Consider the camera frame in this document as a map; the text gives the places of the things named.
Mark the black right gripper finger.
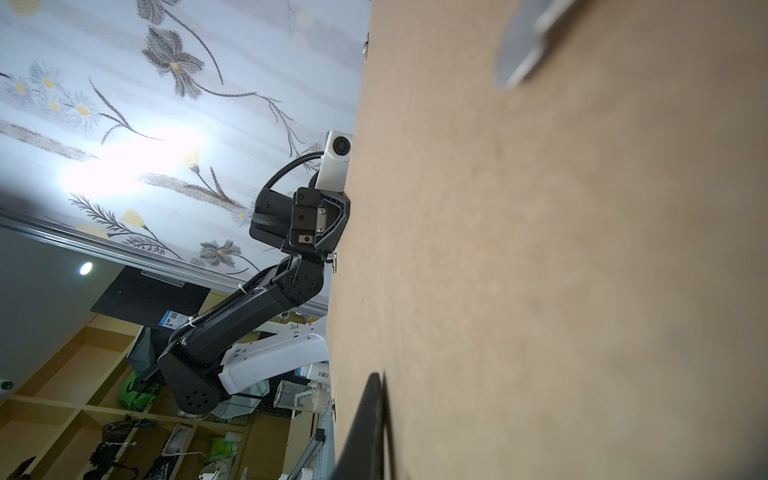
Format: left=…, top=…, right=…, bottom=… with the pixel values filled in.
left=332, top=372, right=384, bottom=480

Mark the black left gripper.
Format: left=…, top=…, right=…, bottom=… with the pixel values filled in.
left=249, top=187, right=351, bottom=255

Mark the brown wooden backing board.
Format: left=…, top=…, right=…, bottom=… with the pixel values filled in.
left=328, top=1, right=767, bottom=479

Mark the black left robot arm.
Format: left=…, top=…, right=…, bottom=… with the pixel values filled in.
left=157, top=187, right=351, bottom=414

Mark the wooden shelf unit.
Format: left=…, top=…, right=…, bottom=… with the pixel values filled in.
left=1, top=315, right=318, bottom=479

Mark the black corrugated left cable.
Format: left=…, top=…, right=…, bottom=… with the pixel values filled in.
left=260, top=149, right=326, bottom=193

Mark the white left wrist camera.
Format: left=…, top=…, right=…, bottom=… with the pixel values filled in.
left=315, top=130, right=353, bottom=192

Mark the black wall panel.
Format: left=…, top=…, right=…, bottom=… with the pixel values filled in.
left=91, top=266, right=210, bottom=330

